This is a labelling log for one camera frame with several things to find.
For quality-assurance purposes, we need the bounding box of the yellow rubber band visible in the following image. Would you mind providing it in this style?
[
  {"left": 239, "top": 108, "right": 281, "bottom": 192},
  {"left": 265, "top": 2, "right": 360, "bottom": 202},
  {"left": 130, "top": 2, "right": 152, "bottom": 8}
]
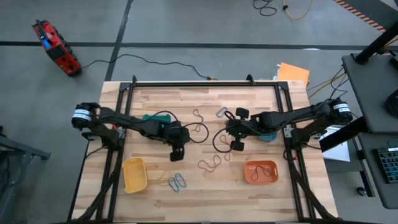
[{"left": 156, "top": 170, "right": 171, "bottom": 187}]

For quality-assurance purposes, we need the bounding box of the yellow cable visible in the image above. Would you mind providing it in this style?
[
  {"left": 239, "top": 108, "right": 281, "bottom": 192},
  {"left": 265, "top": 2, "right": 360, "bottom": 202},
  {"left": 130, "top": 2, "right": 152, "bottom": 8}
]
[{"left": 282, "top": 0, "right": 313, "bottom": 21}]

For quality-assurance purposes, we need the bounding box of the dark grey desk top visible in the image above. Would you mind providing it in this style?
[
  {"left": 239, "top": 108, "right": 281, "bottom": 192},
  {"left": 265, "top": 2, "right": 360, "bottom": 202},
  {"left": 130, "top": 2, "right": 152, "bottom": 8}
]
[{"left": 341, "top": 52, "right": 398, "bottom": 134}]

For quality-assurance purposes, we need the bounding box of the green plastic basket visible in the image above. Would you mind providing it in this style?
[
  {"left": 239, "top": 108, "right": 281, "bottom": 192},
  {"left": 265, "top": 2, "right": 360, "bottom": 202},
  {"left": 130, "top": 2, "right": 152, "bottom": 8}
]
[{"left": 142, "top": 113, "right": 172, "bottom": 124}]

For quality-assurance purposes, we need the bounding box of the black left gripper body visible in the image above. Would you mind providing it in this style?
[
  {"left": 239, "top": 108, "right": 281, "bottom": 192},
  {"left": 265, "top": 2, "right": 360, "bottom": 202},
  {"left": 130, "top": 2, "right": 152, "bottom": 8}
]
[{"left": 160, "top": 120, "right": 191, "bottom": 162}]

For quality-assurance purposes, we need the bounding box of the black desk support beam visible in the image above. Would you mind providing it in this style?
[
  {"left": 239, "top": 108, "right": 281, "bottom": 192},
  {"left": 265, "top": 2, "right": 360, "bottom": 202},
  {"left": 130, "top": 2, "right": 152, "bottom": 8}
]
[{"left": 319, "top": 116, "right": 368, "bottom": 153}]

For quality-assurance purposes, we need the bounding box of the yellow plastic basket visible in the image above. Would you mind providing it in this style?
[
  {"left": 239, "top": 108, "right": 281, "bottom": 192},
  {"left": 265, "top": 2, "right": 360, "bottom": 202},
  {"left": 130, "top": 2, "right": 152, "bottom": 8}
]
[{"left": 122, "top": 157, "right": 149, "bottom": 194}]

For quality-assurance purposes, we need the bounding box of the black round object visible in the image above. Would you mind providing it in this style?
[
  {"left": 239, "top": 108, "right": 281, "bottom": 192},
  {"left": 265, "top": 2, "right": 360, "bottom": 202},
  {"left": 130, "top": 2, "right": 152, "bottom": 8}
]
[{"left": 384, "top": 89, "right": 398, "bottom": 118}]

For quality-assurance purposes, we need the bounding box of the black floor cable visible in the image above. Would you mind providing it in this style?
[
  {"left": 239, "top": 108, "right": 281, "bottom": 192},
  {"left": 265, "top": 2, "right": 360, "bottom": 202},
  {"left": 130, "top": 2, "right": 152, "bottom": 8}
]
[{"left": 81, "top": 53, "right": 215, "bottom": 81}]

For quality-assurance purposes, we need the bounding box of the dark red rubber band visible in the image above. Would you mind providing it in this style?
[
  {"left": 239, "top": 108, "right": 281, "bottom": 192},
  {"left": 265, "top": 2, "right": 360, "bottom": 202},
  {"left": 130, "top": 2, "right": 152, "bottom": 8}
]
[
  {"left": 250, "top": 165, "right": 273, "bottom": 182},
  {"left": 192, "top": 108, "right": 205, "bottom": 133}
]

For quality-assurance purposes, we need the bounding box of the black keyboard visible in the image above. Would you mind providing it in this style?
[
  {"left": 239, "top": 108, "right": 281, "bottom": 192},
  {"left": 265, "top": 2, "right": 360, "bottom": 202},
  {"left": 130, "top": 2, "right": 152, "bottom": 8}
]
[{"left": 377, "top": 146, "right": 398, "bottom": 184}]

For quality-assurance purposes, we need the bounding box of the orange plastic basket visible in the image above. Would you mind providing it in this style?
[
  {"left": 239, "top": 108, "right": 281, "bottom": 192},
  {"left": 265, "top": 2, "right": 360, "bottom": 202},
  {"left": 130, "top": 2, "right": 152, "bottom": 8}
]
[{"left": 243, "top": 160, "right": 279, "bottom": 185}]

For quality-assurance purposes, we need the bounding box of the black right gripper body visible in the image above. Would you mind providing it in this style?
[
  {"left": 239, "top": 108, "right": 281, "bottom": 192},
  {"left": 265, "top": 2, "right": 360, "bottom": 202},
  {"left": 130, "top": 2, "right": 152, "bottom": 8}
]
[{"left": 225, "top": 107, "right": 259, "bottom": 152}]

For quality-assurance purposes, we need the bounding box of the grey metal stand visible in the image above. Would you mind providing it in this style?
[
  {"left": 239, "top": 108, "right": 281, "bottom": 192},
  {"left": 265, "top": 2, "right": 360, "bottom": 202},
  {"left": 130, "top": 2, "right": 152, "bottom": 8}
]
[{"left": 0, "top": 124, "right": 52, "bottom": 224}]

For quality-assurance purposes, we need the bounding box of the white paper sheet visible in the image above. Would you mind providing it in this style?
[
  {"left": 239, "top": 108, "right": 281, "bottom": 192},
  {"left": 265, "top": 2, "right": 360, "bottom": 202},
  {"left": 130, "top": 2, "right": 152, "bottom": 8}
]
[{"left": 323, "top": 125, "right": 351, "bottom": 162}]

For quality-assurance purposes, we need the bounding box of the coiled black cable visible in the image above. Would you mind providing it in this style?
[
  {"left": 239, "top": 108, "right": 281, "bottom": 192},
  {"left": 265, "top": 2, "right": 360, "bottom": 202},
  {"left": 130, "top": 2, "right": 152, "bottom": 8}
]
[{"left": 252, "top": 0, "right": 277, "bottom": 17}]

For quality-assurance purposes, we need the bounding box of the dark teal plastic basket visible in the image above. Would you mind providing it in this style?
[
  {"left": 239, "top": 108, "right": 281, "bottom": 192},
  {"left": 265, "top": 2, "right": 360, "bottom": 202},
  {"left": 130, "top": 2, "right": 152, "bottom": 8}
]
[{"left": 257, "top": 133, "right": 277, "bottom": 142}]

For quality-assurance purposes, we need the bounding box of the grey desk with keyboard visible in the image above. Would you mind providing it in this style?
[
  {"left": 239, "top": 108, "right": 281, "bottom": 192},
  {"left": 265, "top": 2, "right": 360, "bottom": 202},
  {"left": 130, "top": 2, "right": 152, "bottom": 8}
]
[{"left": 357, "top": 132, "right": 398, "bottom": 210}]

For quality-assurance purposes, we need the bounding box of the black cable bundle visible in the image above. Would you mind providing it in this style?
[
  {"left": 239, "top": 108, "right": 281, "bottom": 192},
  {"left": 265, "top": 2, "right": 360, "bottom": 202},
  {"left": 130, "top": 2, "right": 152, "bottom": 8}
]
[{"left": 307, "top": 67, "right": 351, "bottom": 103}]

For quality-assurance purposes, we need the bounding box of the black mat with striped edge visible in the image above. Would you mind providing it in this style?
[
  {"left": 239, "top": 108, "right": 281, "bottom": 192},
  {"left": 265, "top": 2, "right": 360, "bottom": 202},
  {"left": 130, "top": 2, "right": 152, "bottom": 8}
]
[{"left": 333, "top": 0, "right": 398, "bottom": 32}]

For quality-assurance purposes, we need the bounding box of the black aluminium table frame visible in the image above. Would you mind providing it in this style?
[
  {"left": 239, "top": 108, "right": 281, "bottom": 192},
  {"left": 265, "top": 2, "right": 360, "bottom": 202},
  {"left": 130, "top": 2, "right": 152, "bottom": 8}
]
[{"left": 67, "top": 74, "right": 340, "bottom": 224}]

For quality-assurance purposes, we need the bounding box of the black stand pole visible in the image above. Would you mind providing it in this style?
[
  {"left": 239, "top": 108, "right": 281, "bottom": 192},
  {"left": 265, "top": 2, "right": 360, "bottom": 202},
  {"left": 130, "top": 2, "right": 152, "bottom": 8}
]
[{"left": 355, "top": 29, "right": 398, "bottom": 65}]

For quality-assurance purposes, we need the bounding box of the orange folder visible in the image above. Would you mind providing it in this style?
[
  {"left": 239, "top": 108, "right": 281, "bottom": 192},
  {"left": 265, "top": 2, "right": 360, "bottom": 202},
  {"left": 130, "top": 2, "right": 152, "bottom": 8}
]
[{"left": 276, "top": 62, "right": 311, "bottom": 88}]

